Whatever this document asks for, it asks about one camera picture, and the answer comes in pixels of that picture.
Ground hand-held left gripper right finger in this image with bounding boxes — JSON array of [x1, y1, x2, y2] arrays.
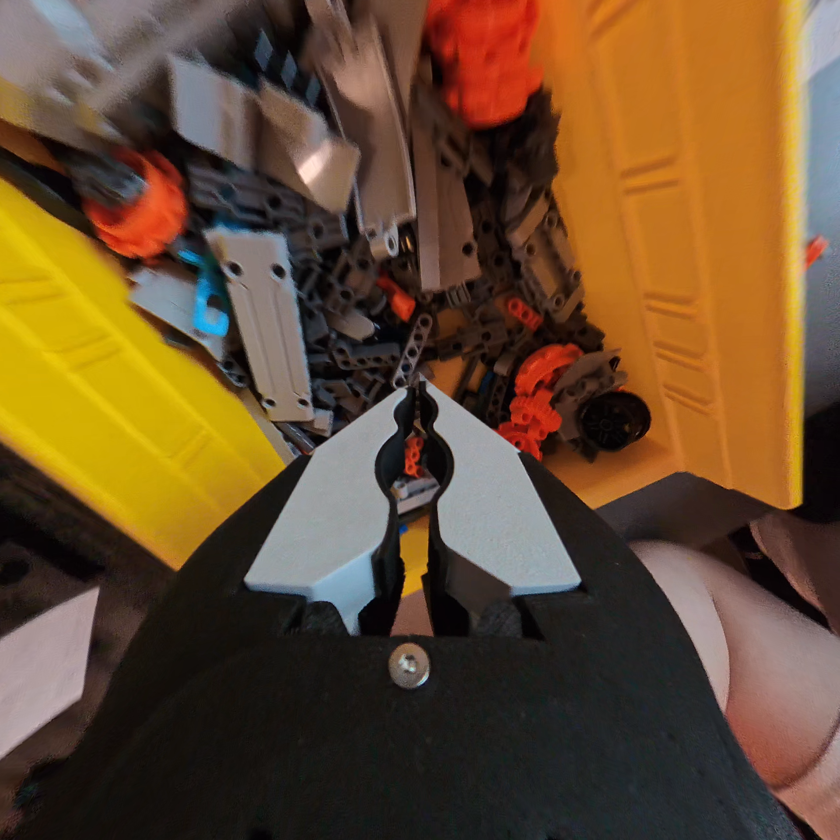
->
[[417, 382, 583, 637]]

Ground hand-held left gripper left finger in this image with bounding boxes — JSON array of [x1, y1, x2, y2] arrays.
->
[[243, 386, 420, 636]]

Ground pile of building parts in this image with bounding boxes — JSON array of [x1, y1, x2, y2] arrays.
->
[[0, 0, 654, 519]]

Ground yellow parts bin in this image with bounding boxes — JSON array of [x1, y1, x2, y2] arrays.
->
[[0, 0, 809, 598]]

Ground orange toothed wheel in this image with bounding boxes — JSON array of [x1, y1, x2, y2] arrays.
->
[[423, 0, 546, 129], [495, 343, 585, 460], [82, 147, 191, 260]]

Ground black wheel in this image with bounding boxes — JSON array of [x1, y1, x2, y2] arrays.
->
[[577, 390, 652, 454]]

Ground grey flat panel with holes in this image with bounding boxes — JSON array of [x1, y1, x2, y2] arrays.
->
[[205, 226, 316, 424]]

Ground light blue piece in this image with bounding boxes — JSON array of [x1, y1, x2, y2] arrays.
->
[[177, 249, 231, 336]]

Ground white panel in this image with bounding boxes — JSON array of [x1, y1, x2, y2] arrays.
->
[[0, 586, 101, 759]]

